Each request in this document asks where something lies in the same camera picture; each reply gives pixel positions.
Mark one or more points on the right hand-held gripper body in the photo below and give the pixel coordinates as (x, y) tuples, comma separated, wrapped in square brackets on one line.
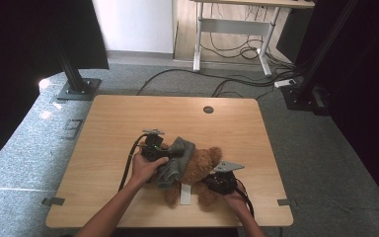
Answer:
[(225, 182)]

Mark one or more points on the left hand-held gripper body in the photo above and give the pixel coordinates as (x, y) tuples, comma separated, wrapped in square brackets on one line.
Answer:
[(154, 149)]

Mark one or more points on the grey terry cloth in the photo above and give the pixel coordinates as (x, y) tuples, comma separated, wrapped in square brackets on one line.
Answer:
[(177, 164)]

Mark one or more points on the brown teddy bear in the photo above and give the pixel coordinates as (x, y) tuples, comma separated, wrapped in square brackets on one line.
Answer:
[(200, 164)]

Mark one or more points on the person's right hand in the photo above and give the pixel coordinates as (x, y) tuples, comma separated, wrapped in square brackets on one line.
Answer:
[(240, 200)]

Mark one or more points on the person's left hand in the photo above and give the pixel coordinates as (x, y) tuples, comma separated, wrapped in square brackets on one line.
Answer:
[(144, 171)]

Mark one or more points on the round table grommet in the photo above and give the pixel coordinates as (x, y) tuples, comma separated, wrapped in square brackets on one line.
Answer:
[(208, 109)]

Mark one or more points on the white power strip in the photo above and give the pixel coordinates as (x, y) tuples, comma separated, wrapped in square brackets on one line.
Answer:
[(284, 83)]

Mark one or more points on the slanted black metal stand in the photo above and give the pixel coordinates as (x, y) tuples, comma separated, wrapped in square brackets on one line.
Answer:
[(326, 49)]

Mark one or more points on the black curtain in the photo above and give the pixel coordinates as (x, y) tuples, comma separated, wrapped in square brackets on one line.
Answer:
[(13, 49), (375, 98)]

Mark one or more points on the grey table edge bracket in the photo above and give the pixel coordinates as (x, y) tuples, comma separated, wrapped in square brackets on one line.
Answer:
[(286, 202), (53, 201)]

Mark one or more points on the black stand with base plate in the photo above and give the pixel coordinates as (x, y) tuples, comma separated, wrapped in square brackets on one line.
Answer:
[(79, 89)]

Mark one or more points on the white desk frame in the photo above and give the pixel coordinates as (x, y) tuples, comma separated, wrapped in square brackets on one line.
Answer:
[(233, 26)]

